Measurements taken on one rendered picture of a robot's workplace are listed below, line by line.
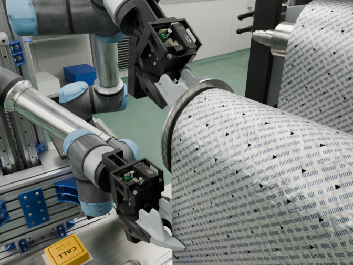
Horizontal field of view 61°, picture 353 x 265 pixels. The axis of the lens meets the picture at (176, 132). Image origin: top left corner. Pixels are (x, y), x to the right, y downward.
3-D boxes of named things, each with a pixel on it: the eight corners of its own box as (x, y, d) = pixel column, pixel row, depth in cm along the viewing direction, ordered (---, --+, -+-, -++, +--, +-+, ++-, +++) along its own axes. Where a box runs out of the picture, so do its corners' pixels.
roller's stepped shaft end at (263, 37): (257, 42, 62) (259, 26, 60) (283, 47, 58) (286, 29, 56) (247, 44, 60) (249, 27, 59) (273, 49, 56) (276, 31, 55)
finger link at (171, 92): (195, 118, 40) (164, 62, 42) (176, 137, 45) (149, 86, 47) (212, 112, 42) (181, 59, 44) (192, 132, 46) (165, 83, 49)
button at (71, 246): (76, 240, 70) (74, 232, 69) (90, 259, 65) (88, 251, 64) (45, 256, 66) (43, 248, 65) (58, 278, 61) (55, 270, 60)
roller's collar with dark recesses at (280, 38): (286, 54, 60) (292, 20, 57) (315, 60, 56) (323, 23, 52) (267, 59, 56) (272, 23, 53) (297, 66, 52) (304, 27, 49)
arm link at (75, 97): (62, 111, 129) (56, 81, 123) (95, 108, 132) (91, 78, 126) (61, 123, 119) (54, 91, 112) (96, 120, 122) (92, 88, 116)
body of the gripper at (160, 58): (166, 55, 40) (124, -11, 43) (145, 91, 47) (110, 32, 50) (206, 47, 45) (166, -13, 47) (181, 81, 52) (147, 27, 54)
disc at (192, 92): (229, 158, 50) (241, 70, 44) (232, 159, 50) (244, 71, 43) (159, 192, 42) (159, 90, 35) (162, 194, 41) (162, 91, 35)
